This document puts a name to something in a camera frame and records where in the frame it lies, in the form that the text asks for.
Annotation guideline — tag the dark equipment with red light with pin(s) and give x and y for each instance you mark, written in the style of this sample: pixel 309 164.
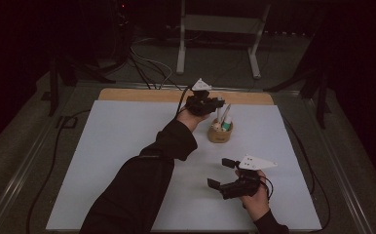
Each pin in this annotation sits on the dark equipment with red light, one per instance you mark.
pixel 121 29

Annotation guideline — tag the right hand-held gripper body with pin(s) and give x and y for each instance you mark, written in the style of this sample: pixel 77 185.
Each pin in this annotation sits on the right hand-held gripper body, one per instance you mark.
pixel 243 185

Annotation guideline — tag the small pale figure ornament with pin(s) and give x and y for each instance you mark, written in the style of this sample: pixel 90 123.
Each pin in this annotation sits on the small pale figure ornament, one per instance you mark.
pixel 216 126

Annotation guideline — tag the round wooden pen holder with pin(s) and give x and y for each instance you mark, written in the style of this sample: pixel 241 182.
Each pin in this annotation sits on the round wooden pen holder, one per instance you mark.
pixel 220 136

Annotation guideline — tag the person's left hand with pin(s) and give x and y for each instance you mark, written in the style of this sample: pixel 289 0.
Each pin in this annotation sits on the person's left hand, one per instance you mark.
pixel 189 120

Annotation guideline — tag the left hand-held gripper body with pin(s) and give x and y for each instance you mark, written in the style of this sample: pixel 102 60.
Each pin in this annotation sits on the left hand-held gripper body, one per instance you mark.
pixel 200 102

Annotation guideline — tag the white green glue stick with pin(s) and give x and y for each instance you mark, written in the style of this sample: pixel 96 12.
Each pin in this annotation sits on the white green glue stick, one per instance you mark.
pixel 227 124

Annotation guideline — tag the grey metal stand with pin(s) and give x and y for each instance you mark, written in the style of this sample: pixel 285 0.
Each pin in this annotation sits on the grey metal stand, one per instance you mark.
pixel 220 23

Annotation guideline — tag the person's right hand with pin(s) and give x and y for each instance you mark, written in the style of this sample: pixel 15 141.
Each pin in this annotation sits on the person's right hand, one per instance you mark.
pixel 257 203

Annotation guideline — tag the white table mat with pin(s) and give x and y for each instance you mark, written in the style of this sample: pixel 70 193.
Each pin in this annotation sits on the white table mat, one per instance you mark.
pixel 111 136

